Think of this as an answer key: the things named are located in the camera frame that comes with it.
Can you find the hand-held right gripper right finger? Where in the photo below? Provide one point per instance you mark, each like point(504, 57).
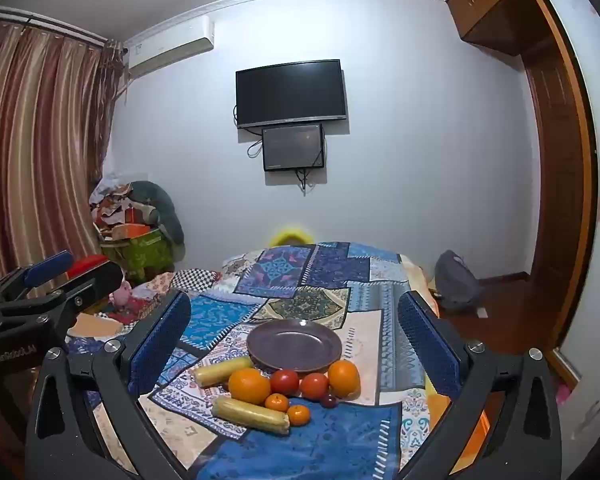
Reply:
point(427, 347)

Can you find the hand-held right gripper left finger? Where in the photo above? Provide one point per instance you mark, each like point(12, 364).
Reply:
point(162, 342)

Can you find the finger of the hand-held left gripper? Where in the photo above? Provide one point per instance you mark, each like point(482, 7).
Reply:
point(100, 275)
point(47, 265)

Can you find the large orange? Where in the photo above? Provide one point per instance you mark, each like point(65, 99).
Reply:
point(344, 378)
point(250, 386)

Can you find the dark red plum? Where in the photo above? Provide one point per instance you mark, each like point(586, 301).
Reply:
point(328, 401)

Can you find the red tomato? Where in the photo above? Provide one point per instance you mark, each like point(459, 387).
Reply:
point(314, 386)
point(285, 381)

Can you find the small tangerine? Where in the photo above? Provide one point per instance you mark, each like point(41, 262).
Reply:
point(277, 402)
point(298, 414)

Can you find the brown round plate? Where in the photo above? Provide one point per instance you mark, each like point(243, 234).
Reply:
point(294, 345)

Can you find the pink plush toy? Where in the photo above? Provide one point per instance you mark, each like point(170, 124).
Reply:
point(121, 294)

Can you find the red patterned cloth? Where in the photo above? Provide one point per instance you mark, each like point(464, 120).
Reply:
point(135, 307)

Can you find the green and orange bags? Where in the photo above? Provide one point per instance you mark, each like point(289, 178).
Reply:
point(145, 257)

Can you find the beige cardboard sheet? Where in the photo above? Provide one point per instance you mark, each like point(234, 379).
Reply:
point(95, 326)

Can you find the pile of mixed clutter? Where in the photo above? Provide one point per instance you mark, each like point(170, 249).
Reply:
point(112, 205)

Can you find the black-white checkered cloth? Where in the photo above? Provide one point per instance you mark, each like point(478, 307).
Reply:
point(195, 278)

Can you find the grey backpack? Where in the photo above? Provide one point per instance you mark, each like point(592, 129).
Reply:
point(455, 280)

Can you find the grey-green plush toy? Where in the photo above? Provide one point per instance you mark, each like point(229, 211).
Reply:
point(162, 207)

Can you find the striped brown curtain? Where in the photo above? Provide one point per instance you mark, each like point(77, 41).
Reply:
point(35, 150)

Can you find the patchwork printed blanket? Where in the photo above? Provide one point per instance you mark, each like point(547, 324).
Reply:
point(350, 440)

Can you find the brown wooden door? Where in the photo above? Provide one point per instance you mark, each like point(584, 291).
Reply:
point(555, 160)

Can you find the white air conditioner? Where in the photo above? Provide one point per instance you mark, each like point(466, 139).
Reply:
point(172, 45)

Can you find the wooden overhead cabinet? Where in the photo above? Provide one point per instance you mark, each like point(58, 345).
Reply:
point(495, 5)

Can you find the small black wall screen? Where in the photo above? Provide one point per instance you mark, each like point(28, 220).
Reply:
point(293, 147)

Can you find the wall-mounted black television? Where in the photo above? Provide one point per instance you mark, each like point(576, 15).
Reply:
point(290, 92)

